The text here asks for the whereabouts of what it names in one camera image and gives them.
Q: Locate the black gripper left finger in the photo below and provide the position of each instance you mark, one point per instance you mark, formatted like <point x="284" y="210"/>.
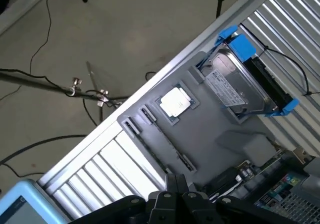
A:
<point x="160" y="206"/>

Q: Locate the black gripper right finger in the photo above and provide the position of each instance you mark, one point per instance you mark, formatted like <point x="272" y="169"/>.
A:
<point x="195" y="206"/>

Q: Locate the green graphics card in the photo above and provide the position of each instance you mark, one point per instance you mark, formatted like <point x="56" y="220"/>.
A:
<point x="225" y="181"/>

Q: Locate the grey parts rack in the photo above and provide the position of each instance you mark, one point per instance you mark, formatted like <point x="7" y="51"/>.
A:
<point x="200" y="134"/>

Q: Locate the silver CPU chip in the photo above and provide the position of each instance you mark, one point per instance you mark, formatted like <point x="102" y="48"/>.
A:
<point x="176" y="101"/>

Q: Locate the silver hard disk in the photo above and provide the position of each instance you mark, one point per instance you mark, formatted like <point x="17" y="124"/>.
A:
<point x="232" y="84"/>

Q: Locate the blue grey teach pendant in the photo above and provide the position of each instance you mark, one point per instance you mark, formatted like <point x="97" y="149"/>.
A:
<point x="15" y="209"/>

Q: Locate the hard drive in blue caddy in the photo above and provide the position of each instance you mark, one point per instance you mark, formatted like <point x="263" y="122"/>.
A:
<point x="243" y="47"/>

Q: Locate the black boom pole with clamps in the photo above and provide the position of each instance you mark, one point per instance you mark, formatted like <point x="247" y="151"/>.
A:
<point x="37" y="83"/>

